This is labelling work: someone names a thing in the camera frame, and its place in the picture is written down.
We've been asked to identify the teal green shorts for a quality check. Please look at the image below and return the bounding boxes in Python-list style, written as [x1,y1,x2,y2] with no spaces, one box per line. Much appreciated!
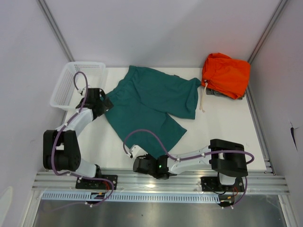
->
[105,66,201,158]

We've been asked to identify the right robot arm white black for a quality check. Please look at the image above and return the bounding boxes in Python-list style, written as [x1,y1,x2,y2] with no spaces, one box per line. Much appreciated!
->
[133,139,248,191]

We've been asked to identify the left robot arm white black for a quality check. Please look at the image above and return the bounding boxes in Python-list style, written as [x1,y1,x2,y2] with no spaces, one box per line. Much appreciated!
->
[43,88,114,189]

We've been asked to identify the grey folded shorts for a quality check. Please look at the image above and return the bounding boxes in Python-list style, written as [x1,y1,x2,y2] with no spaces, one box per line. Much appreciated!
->
[202,88,245,100]

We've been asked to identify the orange folded shorts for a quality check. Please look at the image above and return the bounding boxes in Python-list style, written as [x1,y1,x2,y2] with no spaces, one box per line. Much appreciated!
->
[201,53,250,99]

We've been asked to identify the white plastic basket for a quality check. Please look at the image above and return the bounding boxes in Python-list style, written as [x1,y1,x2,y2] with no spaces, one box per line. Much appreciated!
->
[50,61,106,111]

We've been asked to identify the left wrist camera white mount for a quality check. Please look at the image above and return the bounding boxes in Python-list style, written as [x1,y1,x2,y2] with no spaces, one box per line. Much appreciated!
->
[76,86,89,96]

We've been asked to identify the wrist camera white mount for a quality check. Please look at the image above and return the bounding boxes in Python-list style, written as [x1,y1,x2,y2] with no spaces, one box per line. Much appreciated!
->
[127,145,141,158]
[76,86,89,96]

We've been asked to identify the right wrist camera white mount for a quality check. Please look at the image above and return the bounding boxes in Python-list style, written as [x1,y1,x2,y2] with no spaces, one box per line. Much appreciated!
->
[127,145,141,158]

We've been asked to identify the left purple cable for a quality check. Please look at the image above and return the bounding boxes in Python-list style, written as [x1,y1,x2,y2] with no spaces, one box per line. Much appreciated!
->
[51,71,114,209]

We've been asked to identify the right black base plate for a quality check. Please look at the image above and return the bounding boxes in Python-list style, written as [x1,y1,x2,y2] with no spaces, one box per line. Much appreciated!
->
[200,176,244,193]

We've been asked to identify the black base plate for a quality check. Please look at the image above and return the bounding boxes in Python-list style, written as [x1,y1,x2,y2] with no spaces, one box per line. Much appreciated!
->
[200,176,244,193]
[75,175,118,190]

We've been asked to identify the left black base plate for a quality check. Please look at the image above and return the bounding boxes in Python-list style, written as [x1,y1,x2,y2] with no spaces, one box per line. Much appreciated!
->
[75,175,118,190]

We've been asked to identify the white slotted cable duct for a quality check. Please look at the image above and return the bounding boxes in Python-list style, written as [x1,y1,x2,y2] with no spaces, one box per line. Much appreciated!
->
[41,191,220,204]

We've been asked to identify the left aluminium frame post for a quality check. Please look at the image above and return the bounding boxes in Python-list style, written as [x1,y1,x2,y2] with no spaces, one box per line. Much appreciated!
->
[36,0,74,62]

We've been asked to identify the aluminium frame post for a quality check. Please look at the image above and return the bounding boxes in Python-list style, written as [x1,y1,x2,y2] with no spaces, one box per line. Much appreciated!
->
[248,0,289,64]
[36,0,74,62]

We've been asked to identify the aluminium mounting rail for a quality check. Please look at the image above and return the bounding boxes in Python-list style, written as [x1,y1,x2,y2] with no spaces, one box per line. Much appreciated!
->
[32,169,290,195]

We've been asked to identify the right aluminium frame post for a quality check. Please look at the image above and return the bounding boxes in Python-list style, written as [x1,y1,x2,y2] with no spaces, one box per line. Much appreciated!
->
[248,0,289,64]

